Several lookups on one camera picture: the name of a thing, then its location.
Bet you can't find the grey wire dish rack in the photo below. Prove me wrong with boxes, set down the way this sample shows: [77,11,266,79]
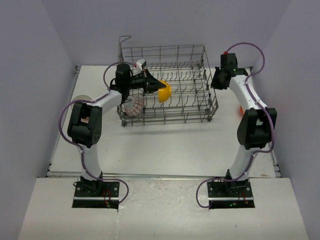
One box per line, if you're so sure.
[117,35,219,127]

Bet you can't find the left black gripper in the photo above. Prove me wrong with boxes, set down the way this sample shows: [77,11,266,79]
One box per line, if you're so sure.
[125,69,165,95]

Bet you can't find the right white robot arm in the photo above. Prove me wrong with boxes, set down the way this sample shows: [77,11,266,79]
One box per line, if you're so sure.
[210,51,278,197]

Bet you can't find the orange plastic bowl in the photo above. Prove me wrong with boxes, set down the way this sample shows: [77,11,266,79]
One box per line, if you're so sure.
[240,106,244,116]

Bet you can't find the teal white bowl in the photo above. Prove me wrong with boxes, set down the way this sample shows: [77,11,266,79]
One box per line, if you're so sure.
[72,94,92,103]

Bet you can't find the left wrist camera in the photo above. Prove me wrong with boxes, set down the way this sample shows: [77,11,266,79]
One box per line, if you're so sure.
[135,58,147,73]

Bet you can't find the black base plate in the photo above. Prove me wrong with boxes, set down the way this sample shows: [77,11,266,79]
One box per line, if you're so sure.
[73,181,120,201]
[207,179,253,199]

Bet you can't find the yellow bowl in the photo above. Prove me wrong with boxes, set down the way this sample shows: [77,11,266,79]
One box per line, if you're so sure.
[158,80,172,103]

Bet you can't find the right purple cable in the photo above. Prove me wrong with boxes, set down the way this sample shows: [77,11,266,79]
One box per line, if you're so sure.
[196,42,276,209]

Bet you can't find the red patterned white bowl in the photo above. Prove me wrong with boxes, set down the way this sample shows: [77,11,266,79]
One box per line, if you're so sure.
[123,95,144,117]

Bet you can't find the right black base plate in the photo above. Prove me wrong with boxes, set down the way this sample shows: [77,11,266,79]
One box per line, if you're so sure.
[207,179,253,199]

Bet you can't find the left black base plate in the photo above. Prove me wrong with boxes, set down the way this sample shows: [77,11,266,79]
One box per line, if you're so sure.
[73,181,120,201]

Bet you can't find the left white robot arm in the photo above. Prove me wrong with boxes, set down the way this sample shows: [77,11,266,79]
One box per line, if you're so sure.
[67,59,172,197]

